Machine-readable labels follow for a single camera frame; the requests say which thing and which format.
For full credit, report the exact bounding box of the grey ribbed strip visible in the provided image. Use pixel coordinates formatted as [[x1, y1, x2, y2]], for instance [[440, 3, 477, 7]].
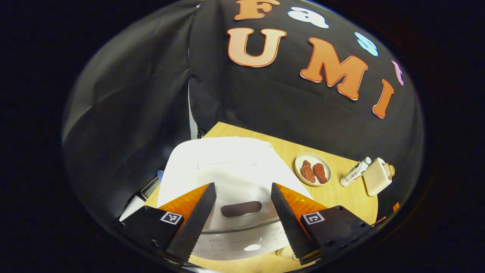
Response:
[[139, 175, 162, 201]]

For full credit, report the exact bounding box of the black backdrop cloth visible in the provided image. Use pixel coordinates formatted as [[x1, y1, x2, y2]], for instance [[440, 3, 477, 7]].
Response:
[[63, 0, 424, 228]]

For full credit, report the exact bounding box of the white rice cooker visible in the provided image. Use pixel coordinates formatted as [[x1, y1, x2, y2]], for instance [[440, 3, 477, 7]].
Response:
[[156, 136, 315, 261]]

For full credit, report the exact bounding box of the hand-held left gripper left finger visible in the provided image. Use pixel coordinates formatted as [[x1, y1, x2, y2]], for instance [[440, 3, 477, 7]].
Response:
[[114, 182, 217, 264]]

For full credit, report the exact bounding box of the red meat piece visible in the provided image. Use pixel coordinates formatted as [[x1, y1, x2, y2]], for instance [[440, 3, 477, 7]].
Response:
[[300, 160, 316, 184], [313, 163, 329, 184]]

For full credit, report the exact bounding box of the white flat object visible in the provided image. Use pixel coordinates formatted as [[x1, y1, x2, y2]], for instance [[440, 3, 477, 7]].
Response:
[[119, 195, 146, 222]]

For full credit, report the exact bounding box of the small white drink bottle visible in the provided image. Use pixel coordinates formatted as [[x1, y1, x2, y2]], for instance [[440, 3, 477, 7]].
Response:
[[339, 157, 372, 188]]

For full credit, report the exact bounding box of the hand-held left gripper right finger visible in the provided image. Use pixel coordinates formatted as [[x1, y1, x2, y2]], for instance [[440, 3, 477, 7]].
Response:
[[270, 182, 374, 266]]

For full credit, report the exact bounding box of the round white plate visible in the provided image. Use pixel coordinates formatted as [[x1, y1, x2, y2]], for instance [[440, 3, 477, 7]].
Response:
[[294, 152, 332, 187]]

